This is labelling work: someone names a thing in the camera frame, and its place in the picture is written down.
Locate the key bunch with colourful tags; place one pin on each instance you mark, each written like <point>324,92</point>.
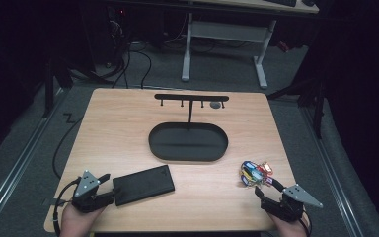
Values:
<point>253,174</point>

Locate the person's left hand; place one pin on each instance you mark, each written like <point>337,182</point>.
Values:
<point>75,223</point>

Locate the metal floor rail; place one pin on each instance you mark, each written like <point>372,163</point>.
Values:
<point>332,171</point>
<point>19,164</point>

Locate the grey round disc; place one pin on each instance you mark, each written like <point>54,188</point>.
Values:
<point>215,105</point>

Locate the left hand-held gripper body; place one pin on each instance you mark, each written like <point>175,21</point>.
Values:
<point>87,186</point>

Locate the black metal stand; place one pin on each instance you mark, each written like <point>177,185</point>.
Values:
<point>49,85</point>
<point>316,98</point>

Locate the person's right hand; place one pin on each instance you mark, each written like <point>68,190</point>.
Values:
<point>292,228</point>

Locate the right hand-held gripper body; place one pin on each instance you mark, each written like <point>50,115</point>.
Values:
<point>289,207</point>

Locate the black leather wallet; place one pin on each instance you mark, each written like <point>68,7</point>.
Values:
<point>143,186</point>

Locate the white-framed desk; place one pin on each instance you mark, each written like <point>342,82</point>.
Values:
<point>227,31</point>

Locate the black key rack with tray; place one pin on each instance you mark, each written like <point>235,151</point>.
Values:
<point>187,144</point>

